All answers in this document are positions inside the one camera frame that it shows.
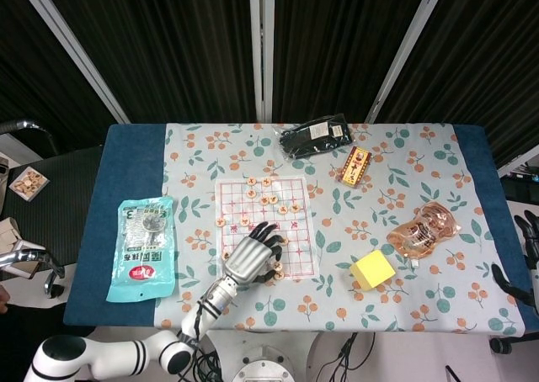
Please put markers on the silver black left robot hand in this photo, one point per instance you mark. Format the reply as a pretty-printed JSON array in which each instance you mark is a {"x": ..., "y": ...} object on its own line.
[{"x": 248, "y": 260}]

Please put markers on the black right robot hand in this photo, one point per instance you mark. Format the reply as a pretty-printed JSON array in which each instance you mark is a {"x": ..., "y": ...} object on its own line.
[{"x": 531, "y": 247}]

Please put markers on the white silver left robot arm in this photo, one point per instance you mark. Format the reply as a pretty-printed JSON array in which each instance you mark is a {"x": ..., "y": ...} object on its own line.
[{"x": 210, "y": 302}]

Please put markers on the round grey robot base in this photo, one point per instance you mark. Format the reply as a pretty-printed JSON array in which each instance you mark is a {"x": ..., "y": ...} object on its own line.
[{"x": 262, "y": 365}]

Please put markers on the wooden chess piece black character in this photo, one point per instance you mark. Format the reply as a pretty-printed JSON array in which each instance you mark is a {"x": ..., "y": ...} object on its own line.
[
  {"x": 273, "y": 198},
  {"x": 225, "y": 255},
  {"x": 279, "y": 276},
  {"x": 243, "y": 221},
  {"x": 285, "y": 241}
]

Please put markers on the white plastic chess board sheet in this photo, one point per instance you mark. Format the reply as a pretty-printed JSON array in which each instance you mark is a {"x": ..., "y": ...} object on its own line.
[{"x": 299, "y": 230}]

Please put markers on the small box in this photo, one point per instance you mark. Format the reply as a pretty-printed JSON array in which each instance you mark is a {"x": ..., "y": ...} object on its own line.
[{"x": 28, "y": 182}]

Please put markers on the floral print tablecloth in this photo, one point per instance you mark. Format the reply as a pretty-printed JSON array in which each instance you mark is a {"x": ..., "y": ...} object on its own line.
[{"x": 337, "y": 230}]

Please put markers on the black caster wheel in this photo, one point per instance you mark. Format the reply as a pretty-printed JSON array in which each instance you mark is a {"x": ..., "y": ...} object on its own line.
[{"x": 502, "y": 345}]

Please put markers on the teal plastic cloth package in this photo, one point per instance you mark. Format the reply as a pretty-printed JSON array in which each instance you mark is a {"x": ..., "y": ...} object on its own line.
[{"x": 141, "y": 247}]

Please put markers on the orange translucent snack bag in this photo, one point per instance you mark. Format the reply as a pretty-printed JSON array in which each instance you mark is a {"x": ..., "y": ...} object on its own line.
[{"x": 423, "y": 230}]

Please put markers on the yellow foam cube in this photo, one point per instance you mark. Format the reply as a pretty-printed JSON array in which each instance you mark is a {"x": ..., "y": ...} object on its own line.
[{"x": 372, "y": 270}]

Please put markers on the clear bag of black socks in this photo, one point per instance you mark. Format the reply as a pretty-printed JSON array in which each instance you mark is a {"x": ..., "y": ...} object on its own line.
[{"x": 313, "y": 136}]

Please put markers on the red yellow small carton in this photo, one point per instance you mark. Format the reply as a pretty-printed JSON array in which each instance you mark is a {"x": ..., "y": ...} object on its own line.
[{"x": 355, "y": 167}]

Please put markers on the black mesh office chair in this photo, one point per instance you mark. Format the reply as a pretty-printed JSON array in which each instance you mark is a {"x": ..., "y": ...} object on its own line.
[{"x": 54, "y": 213}]

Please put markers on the black pleated curtain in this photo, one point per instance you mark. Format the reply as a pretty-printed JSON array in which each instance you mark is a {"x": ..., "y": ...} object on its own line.
[{"x": 177, "y": 45}]

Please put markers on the white upright frame post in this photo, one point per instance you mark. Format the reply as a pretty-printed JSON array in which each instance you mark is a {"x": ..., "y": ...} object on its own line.
[{"x": 261, "y": 49}]

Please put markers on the white slanted frame post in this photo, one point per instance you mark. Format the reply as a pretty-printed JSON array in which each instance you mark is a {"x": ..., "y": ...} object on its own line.
[
  {"x": 404, "y": 49},
  {"x": 76, "y": 54}
]

